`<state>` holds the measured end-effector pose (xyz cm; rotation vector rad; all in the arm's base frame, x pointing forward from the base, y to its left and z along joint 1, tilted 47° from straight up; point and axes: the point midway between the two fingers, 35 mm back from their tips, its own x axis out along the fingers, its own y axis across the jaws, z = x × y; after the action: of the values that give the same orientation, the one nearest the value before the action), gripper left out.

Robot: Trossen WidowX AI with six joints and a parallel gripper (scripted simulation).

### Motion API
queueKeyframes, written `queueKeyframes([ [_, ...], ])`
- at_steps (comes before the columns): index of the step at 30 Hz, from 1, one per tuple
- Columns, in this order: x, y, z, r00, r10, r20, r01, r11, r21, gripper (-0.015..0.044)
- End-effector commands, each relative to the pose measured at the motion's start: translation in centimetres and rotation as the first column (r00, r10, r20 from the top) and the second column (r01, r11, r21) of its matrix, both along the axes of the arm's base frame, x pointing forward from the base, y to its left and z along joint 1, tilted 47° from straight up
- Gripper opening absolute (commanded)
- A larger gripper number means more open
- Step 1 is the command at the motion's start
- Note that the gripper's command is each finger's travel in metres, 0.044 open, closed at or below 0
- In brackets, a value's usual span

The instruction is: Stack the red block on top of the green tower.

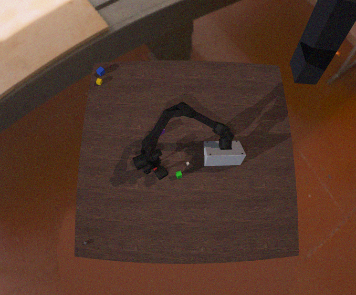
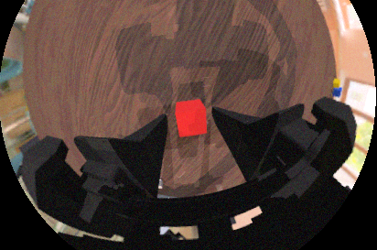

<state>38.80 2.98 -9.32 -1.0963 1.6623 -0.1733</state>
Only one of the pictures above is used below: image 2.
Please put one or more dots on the red block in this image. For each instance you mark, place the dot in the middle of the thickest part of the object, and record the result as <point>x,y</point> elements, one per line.
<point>191,118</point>

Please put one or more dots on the yellow cube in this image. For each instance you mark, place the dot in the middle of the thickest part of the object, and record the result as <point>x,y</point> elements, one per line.
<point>336,84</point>

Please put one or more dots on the blue cube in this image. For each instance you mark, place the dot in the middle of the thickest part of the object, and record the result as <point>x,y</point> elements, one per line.
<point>336,93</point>

